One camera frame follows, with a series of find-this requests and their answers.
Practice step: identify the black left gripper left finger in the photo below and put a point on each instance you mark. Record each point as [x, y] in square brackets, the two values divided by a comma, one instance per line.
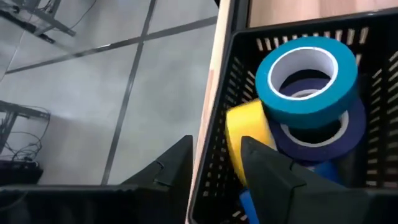
[168, 186]

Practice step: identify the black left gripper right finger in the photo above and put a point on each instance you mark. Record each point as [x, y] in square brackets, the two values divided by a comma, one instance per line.
[280, 193]

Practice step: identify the bright blue tape roll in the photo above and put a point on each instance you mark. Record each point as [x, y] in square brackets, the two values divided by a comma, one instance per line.
[328, 172]

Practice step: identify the dark blue tape roll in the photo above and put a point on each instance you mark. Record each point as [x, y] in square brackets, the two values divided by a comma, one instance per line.
[326, 149]

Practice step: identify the yellow tape roll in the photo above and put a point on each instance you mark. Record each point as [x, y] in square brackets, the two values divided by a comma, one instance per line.
[245, 124]

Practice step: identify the light blue tape roll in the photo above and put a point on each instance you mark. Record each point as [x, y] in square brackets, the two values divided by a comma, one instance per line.
[311, 115]

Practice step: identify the black plastic basket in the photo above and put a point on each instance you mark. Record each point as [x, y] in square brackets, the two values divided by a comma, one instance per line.
[245, 62]

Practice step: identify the grey metal floor stand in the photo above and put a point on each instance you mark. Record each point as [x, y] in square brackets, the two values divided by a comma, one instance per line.
[46, 21]

